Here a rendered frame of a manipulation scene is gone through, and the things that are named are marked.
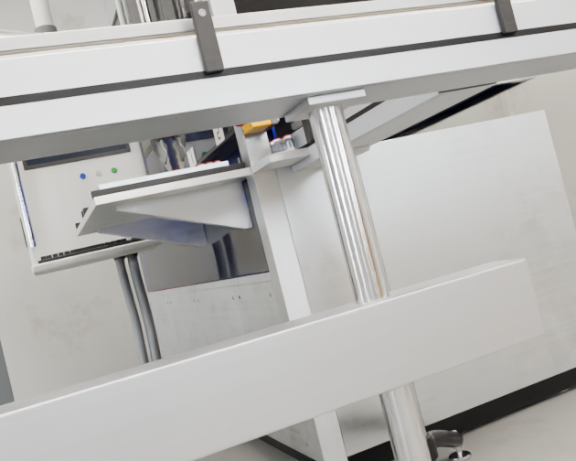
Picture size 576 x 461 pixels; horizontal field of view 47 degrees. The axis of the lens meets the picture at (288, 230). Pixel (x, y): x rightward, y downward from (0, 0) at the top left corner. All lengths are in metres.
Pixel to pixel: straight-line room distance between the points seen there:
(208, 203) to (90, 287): 2.91
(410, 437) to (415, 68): 0.52
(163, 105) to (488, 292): 0.53
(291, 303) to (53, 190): 1.24
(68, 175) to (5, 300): 1.95
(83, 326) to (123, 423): 3.79
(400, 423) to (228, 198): 0.99
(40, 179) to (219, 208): 1.05
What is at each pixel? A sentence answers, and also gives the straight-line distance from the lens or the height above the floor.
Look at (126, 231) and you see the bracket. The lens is 2.24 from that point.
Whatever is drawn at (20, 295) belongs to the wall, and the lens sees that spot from 4.53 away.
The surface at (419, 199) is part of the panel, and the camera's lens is 1.93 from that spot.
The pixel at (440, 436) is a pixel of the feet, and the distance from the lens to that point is 1.76.
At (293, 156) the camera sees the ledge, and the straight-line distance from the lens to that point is 1.62.
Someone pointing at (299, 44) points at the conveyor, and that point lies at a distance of 0.92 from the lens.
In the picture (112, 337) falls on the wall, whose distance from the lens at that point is 4.66.
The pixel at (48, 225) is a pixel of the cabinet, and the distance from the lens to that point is 2.65.
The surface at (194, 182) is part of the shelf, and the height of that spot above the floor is 0.87.
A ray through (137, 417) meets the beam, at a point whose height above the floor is 0.50.
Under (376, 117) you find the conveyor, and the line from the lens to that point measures 1.35.
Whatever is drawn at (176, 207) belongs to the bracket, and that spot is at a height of 0.83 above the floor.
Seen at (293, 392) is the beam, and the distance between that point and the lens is 0.87.
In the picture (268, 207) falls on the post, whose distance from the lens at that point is 1.72.
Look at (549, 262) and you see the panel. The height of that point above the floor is 0.42.
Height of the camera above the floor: 0.65
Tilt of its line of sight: 2 degrees up
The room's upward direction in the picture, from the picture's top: 14 degrees counter-clockwise
